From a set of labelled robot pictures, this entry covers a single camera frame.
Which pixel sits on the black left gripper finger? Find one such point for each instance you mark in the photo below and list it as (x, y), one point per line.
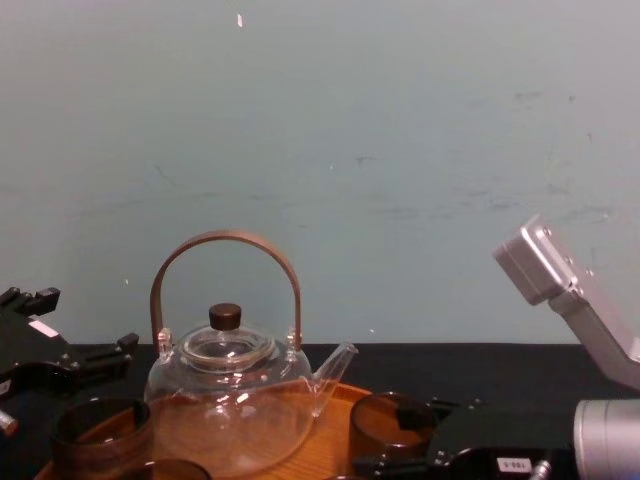
(40, 300)
(105, 360)

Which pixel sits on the smoky brown drinking glass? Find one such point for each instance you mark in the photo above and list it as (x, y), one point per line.
(95, 445)
(372, 425)
(170, 470)

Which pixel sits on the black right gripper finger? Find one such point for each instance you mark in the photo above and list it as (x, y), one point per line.
(400, 465)
(412, 417)

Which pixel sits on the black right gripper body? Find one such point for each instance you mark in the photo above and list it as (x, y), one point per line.
(490, 435)

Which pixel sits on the black table cloth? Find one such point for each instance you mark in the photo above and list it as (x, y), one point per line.
(500, 370)

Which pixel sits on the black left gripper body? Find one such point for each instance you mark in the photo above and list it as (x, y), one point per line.
(25, 345)

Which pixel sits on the round wooden tray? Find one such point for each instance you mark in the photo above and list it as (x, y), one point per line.
(345, 400)

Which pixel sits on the glass teapot lid dark knob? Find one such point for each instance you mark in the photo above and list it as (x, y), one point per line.
(225, 316)

